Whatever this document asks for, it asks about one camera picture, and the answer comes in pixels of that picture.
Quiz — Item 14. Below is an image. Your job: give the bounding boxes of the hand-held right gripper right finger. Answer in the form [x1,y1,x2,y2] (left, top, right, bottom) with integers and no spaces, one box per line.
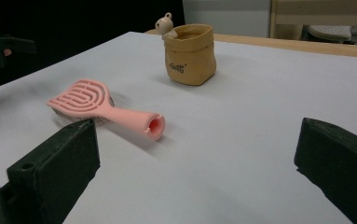
[294,117,357,224]

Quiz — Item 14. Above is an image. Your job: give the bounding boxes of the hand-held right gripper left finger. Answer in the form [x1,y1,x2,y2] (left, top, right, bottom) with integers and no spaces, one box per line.
[7,119,102,224]

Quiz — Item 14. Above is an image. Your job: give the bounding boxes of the pink hairbrush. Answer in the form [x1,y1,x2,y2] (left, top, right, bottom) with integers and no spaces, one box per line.
[46,78,167,142]

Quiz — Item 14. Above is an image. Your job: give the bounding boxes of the dark curtain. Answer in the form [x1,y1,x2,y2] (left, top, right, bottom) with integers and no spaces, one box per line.
[0,0,186,91]

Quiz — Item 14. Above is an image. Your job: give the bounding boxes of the white work mat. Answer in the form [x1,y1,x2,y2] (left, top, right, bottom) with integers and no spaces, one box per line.
[0,31,357,224]

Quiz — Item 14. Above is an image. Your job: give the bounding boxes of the wooden table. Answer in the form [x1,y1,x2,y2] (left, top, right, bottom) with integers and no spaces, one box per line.
[144,28,357,60]

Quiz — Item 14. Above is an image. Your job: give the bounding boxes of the grey perforated stool seat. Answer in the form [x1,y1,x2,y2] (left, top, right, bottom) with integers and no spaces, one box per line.
[307,24,353,45]

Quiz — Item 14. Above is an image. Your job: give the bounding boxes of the wooden desk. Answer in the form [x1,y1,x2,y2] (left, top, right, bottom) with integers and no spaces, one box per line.
[268,0,357,40]

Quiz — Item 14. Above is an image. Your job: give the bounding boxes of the small beige bear figurine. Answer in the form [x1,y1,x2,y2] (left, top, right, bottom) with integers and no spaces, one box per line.
[154,12,179,41]

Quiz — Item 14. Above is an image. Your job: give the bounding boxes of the white cabinet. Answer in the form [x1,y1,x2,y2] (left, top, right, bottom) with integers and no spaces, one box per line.
[182,0,273,39]

